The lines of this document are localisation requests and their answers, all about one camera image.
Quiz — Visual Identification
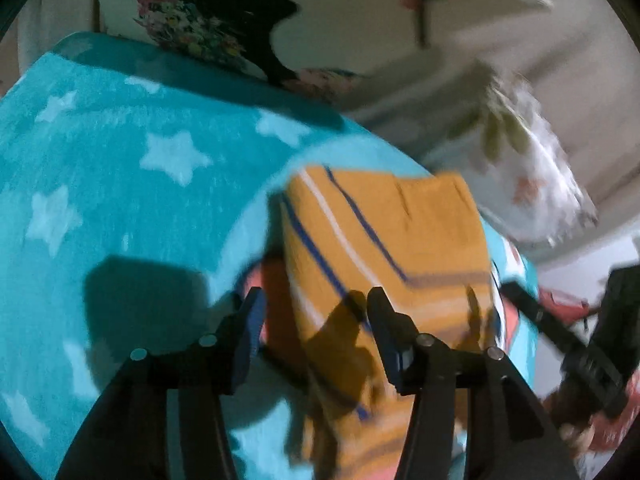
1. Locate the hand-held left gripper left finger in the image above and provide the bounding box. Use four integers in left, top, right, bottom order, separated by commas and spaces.
55, 287, 268, 480

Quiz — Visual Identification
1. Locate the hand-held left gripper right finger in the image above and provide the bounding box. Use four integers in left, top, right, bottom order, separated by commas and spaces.
366, 287, 576, 480

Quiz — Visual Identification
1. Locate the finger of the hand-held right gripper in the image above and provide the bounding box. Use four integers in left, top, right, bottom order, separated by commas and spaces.
500, 280, 590, 363

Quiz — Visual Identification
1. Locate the orange striped sweater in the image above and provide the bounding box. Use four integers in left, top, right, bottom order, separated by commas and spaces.
279, 164, 502, 480

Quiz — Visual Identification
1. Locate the white leaf print pillow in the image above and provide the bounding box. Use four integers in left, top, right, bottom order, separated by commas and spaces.
445, 62, 598, 248

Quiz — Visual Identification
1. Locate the teal star blanket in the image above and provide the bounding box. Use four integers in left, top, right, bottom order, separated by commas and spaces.
0, 32, 541, 480

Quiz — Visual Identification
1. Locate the white pillow with black print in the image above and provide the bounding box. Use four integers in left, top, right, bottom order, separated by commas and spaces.
92, 0, 553, 106

